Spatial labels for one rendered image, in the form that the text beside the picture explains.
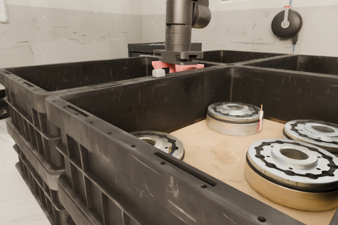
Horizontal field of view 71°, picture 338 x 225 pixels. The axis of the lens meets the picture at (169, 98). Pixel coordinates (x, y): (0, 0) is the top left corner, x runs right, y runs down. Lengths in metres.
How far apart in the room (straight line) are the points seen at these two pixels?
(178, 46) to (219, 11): 3.53
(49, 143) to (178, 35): 0.31
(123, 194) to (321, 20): 3.55
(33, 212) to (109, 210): 0.28
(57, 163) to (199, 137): 0.22
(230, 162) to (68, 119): 0.22
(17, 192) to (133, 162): 0.44
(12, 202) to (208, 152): 0.37
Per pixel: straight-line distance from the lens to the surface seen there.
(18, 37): 3.58
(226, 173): 0.32
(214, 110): 0.45
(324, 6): 3.67
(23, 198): 0.56
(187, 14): 0.52
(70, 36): 3.91
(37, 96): 0.33
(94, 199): 0.28
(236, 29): 3.90
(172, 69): 0.59
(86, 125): 0.21
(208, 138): 0.41
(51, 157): 0.38
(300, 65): 0.91
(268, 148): 0.33
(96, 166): 0.24
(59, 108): 0.26
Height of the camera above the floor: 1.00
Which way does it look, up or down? 16 degrees down
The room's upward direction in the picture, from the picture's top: straight up
